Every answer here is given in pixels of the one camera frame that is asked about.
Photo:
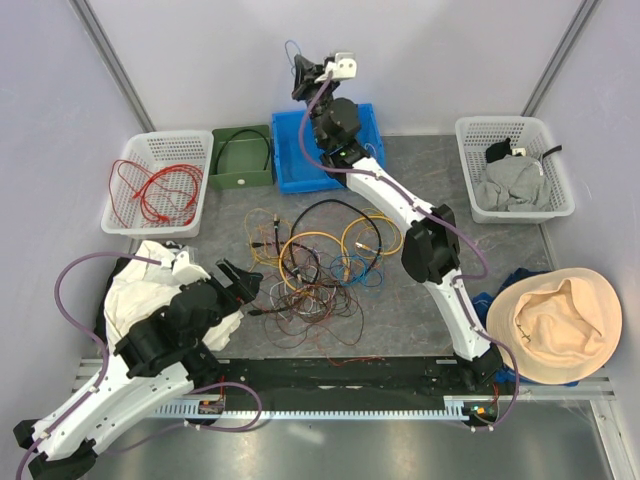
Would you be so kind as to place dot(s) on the black item in basket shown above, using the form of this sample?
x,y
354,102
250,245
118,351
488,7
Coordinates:
x,y
498,151

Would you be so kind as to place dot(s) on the white slotted cable duct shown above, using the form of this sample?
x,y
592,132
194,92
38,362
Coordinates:
x,y
243,409

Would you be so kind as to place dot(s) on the green plastic box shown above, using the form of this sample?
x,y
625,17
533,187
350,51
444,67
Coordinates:
x,y
241,158

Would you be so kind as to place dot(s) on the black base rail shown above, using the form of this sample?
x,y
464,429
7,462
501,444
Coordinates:
x,y
366,382

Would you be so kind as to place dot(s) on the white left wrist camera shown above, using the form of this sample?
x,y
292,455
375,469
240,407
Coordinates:
x,y
186,270

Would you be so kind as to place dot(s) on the grey cloth in basket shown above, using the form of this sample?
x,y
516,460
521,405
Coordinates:
x,y
514,184

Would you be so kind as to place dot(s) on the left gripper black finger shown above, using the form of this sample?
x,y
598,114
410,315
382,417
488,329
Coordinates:
x,y
247,301
246,279

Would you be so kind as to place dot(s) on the blue cloth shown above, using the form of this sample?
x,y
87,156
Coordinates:
x,y
485,300

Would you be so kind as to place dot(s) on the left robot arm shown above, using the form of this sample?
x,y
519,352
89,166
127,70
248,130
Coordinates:
x,y
162,357

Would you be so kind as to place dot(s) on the white cloth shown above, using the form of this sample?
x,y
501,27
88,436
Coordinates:
x,y
142,288

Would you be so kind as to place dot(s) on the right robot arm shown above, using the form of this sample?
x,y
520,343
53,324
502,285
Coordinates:
x,y
430,253

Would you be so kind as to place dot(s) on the blue plastic divided bin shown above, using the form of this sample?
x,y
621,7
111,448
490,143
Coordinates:
x,y
293,171

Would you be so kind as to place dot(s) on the beige bucket hat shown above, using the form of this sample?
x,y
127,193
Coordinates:
x,y
604,317

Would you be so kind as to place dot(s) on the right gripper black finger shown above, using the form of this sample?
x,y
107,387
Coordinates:
x,y
300,88
305,70

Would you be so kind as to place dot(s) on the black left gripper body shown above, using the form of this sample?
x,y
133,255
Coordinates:
x,y
231,295

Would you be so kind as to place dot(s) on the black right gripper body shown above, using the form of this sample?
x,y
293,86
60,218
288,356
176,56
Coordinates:
x,y
311,91

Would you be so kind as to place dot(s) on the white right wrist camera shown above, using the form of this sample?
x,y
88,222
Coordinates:
x,y
339,66

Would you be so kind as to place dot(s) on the white left perforated basket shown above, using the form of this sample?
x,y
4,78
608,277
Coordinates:
x,y
156,188

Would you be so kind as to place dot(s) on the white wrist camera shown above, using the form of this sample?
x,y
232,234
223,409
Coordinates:
x,y
186,270
339,66

